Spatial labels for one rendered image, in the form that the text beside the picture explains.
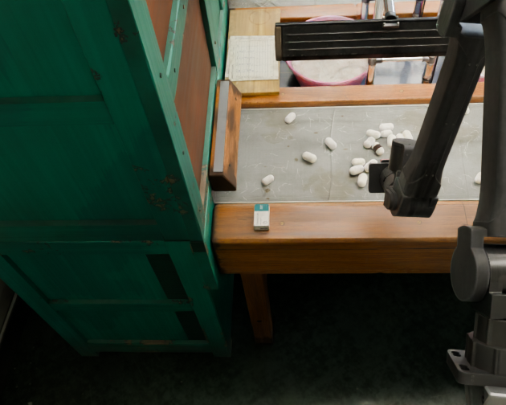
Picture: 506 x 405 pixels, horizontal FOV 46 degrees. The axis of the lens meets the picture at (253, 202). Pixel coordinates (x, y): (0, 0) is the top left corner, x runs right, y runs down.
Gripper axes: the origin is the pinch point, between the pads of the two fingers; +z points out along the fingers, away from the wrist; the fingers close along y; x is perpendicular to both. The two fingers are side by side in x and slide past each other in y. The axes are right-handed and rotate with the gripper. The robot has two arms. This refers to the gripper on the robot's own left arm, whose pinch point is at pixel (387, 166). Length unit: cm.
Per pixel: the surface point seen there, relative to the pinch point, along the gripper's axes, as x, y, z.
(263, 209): 9.5, 28.4, -0.4
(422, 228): 14.1, -7.9, -2.6
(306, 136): -2.8, 17.8, 21.5
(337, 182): 6.6, 10.4, 10.2
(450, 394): 84, -27, 32
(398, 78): -13.9, -9.3, 45.2
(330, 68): -17.7, 10.5, 41.5
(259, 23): -30, 31, 49
